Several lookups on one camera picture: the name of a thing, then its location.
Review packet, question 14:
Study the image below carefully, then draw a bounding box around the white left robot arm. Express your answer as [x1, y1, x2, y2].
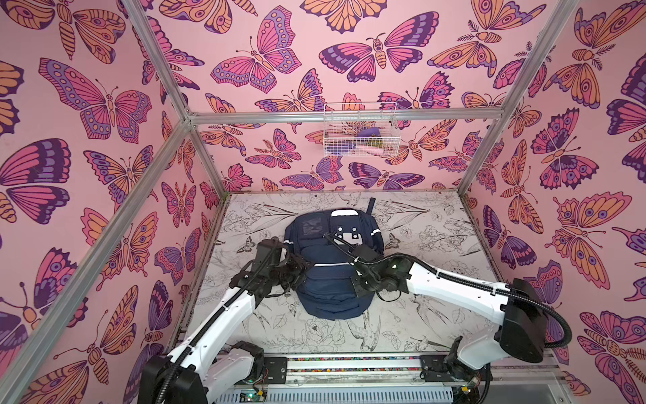
[136, 237, 314, 403]

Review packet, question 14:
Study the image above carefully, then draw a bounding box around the white wire wall basket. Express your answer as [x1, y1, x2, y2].
[321, 103, 401, 159]

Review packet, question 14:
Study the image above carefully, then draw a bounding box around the green circuit board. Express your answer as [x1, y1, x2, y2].
[239, 390, 267, 403]

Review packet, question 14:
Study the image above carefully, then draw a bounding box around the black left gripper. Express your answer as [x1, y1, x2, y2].
[269, 253, 316, 293]

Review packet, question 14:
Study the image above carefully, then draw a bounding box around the purple item in basket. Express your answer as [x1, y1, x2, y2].
[356, 127, 381, 138]

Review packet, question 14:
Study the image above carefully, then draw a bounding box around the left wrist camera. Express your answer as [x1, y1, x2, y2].
[252, 237, 283, 272]

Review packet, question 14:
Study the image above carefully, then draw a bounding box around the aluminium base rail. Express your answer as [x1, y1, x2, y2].
[140, 350, 561, 404]

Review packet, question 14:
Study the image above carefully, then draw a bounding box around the pink item in basket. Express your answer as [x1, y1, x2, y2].
[353, 145, 385, 157]

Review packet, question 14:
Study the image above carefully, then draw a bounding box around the navy blue backpack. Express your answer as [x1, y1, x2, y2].
[284, 198, 385, 321]

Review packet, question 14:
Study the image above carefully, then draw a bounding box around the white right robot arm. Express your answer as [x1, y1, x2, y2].
[324, 233, 573, 384]

